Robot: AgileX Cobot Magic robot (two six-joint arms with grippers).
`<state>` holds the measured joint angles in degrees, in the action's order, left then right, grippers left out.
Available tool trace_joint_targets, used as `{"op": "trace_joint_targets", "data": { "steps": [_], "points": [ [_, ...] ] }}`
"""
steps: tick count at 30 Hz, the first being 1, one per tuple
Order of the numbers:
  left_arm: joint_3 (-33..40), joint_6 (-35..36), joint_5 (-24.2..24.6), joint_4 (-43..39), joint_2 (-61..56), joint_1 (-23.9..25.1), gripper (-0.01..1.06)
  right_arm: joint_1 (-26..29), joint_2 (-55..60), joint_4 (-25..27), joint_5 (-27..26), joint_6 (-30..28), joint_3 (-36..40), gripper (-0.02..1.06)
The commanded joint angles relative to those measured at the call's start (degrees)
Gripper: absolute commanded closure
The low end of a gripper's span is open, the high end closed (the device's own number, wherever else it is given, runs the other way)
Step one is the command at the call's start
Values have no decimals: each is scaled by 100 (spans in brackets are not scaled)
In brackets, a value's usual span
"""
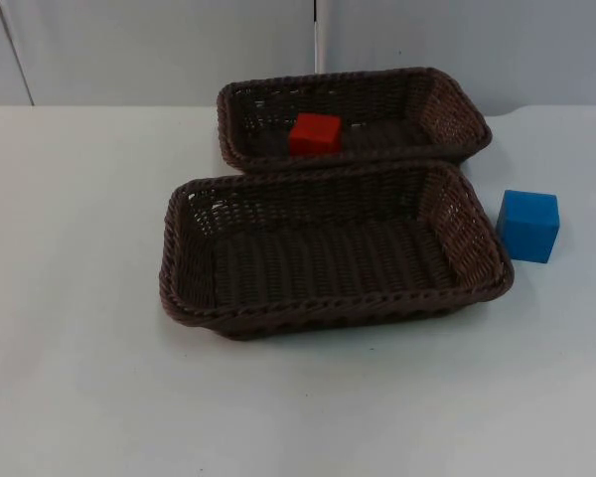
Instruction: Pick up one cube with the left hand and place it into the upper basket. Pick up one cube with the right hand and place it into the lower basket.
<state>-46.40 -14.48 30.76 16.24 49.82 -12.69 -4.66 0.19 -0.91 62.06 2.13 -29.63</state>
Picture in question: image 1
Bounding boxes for dark brown wicker basket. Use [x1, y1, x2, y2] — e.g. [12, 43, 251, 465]
[216, 66, 494, 174]
[154, 159, 516, 342]

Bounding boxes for red cube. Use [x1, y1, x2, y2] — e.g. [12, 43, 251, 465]
[288, 112, 343, 157]

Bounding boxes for blue cube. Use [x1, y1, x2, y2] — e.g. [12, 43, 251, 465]
[495, 188, 561, 261]

